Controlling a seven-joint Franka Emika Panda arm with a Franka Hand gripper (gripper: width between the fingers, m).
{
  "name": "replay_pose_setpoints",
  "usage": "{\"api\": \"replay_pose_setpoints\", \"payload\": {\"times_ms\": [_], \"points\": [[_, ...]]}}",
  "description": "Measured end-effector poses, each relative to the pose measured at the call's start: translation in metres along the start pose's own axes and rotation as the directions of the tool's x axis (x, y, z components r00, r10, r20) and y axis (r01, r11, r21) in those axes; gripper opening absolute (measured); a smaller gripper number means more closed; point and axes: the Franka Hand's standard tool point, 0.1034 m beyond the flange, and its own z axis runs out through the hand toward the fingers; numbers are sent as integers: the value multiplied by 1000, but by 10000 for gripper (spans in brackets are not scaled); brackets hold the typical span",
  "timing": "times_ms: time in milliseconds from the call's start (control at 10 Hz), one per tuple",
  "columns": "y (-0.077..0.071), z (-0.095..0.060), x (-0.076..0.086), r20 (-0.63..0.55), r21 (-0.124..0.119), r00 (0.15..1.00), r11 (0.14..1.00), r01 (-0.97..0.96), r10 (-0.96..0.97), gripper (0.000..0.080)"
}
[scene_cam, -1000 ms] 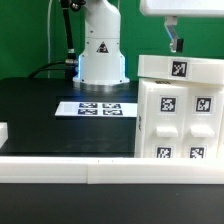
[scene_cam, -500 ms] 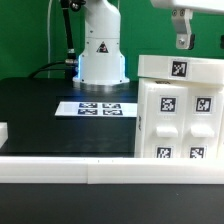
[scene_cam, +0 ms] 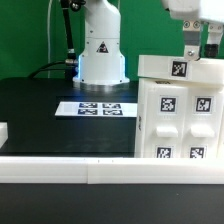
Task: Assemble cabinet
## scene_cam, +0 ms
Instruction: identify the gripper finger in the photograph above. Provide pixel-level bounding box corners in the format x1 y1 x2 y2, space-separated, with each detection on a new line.
204 23 224 58
183 20 203 61

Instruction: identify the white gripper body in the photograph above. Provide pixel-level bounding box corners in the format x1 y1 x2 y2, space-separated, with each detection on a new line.
161 0 224 24

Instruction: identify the black cable bundle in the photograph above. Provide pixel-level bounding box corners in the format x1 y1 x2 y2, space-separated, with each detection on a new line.
27 0 87 80

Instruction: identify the white marker base sheet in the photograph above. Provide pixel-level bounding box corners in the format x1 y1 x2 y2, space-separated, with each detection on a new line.
55 101 137 118

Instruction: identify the white U-shaped fence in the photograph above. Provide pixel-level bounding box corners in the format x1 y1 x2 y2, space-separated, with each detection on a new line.
0 121 224 185

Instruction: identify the white thin cable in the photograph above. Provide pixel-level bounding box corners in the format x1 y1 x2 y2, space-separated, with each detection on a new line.
47 0 54 80

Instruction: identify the white cabinet body box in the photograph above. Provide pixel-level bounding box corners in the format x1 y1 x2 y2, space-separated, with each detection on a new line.
134 78 224 159

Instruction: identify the white cabinet top block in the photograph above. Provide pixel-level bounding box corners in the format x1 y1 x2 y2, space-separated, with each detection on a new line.
138 55 224 86

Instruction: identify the white door panel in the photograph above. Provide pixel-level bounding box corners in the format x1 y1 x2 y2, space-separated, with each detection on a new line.
181 87 224 159
144 85 187 158

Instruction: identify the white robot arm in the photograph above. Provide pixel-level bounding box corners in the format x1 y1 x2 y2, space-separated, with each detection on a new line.
73 0 224 89

